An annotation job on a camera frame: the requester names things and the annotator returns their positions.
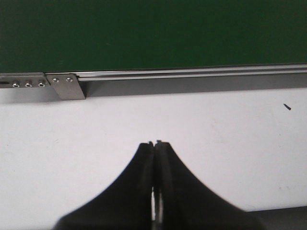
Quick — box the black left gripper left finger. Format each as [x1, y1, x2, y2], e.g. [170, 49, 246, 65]
[55, 142, 154, 230]

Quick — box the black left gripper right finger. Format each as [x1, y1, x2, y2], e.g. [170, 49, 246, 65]
[153, 141, 264, 230]

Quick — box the left conveyor end plate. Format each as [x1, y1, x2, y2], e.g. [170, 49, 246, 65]
[0, 72, 50, 89]

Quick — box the green conveyor belt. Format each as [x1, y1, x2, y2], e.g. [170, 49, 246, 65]
[0, 0, 307, 73]

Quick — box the left steel support bracket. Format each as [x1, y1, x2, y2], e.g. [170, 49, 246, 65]
[46, 73, 85, 100]

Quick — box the aluminium conveyor side rail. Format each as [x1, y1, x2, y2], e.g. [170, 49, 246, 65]
[75, 64, 307, 81]

